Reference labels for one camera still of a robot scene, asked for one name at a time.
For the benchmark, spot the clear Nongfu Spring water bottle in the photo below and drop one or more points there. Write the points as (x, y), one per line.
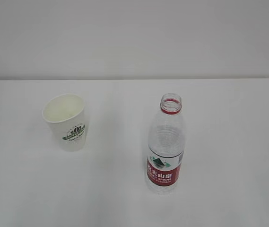
(166, 145)

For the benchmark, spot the white paper cup green logo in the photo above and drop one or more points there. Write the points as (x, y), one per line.
(65, 116)

